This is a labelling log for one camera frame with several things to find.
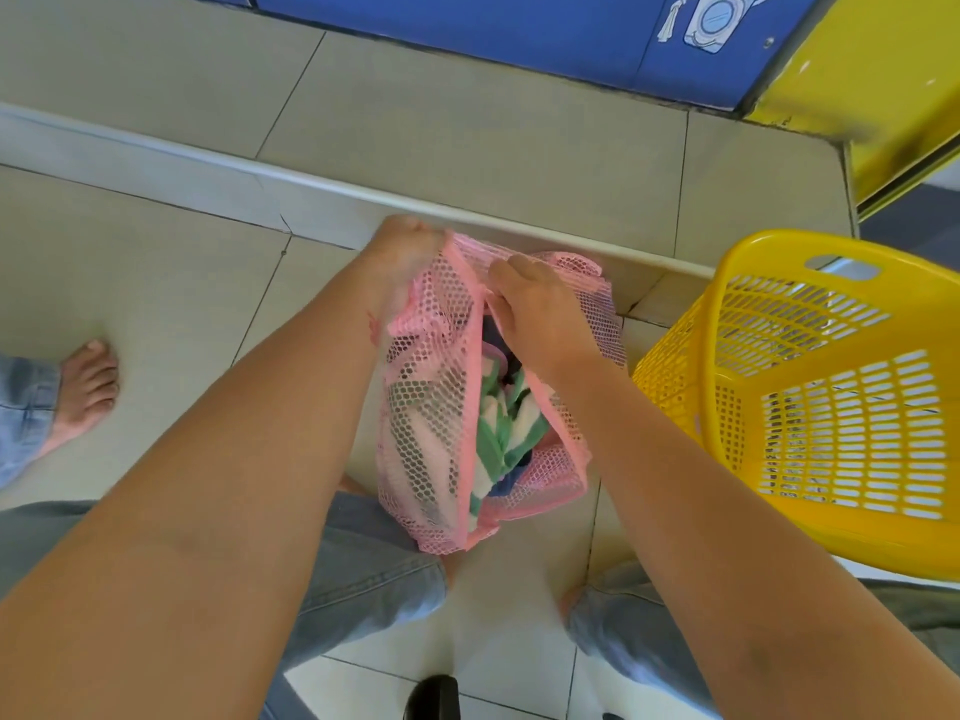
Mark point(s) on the person's right fingers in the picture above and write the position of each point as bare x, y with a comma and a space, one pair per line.
521, 271

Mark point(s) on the person's right hand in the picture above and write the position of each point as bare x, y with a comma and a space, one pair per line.
544, 322

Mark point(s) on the person's left forearm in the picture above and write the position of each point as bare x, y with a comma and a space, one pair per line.
210, 502

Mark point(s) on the black shoe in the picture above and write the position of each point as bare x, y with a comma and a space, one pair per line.
433, 701

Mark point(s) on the person's grey jeans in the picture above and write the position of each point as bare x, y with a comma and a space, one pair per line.
367, 577

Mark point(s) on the pink mesh laundry bag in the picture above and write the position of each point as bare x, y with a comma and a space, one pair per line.
431, 412

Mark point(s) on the person's left fingers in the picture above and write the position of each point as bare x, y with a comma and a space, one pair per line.
411, 227

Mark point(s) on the blue machine panel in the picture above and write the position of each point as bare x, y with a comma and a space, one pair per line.
480, 26

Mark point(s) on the green white striped cloth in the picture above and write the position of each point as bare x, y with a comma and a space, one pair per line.
501, 436

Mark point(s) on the dark blue cloth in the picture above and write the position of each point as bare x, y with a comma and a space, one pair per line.
498, 341

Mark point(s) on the yellow machine panel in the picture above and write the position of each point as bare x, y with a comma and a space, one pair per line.
870, 74

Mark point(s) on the yellow plastic laundry basket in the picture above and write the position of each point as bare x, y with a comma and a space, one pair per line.
840, 412

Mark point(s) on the person's right forearm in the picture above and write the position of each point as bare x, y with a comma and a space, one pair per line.
720, 562

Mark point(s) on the person's left hand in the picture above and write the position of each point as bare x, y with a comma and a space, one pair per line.
401, 258

